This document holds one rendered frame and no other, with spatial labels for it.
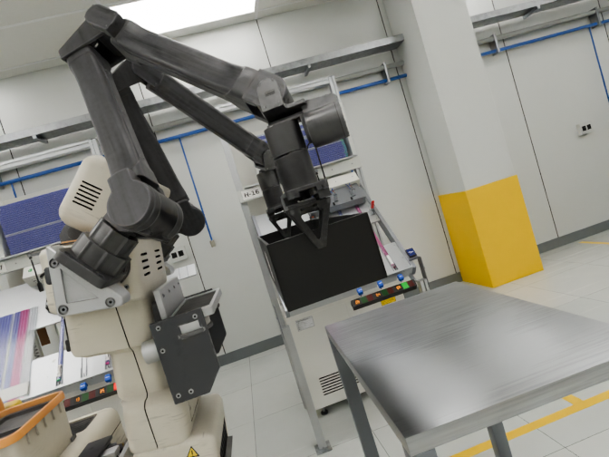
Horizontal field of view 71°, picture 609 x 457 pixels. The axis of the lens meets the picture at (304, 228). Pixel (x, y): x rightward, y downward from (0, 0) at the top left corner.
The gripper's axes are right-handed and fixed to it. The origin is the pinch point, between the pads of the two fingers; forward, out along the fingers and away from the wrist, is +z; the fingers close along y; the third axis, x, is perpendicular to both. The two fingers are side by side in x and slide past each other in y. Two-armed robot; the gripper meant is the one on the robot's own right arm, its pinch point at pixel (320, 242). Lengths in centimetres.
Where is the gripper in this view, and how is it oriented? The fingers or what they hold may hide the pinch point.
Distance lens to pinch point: 68.0
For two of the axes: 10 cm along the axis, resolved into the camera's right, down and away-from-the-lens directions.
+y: -1.3, 0.1, 9.9
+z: 3.2, 9.5, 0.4
